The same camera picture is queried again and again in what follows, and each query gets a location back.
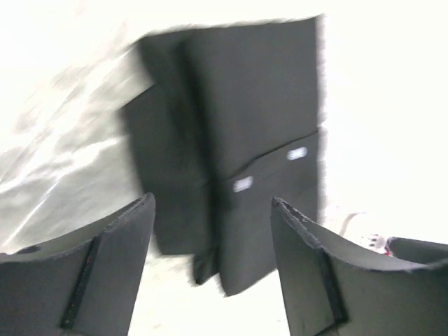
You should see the black long sleeve shirt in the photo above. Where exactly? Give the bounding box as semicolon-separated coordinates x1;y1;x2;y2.
122;17;319;296

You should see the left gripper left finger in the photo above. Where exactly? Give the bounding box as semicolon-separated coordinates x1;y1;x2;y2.
1;193;155;335

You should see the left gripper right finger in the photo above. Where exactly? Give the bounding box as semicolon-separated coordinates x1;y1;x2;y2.
271;198;447;336

